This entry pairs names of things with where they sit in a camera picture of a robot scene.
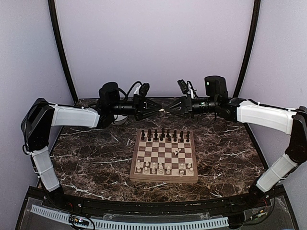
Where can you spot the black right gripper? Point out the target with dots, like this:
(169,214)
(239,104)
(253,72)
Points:
(186,105)

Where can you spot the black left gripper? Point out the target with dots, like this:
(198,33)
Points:
(139,104)

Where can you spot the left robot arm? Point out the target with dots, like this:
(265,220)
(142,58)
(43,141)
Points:
(44,115)

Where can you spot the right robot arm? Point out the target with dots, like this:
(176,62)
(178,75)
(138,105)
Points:
(290,121)

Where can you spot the wooden chess board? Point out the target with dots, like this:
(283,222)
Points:
(170,147)

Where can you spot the black front rail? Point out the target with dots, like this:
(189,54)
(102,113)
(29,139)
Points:
(99,207)

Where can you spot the white slotted cable duct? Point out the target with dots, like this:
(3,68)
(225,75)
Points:
(126,222)

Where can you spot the right black frame post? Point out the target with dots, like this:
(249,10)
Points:
(249,46)

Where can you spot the black frame post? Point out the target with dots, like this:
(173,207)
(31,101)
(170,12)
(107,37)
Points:
(249,46)
(60,48)

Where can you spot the left black frame post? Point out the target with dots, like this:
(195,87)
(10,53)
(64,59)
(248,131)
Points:
(60,48)

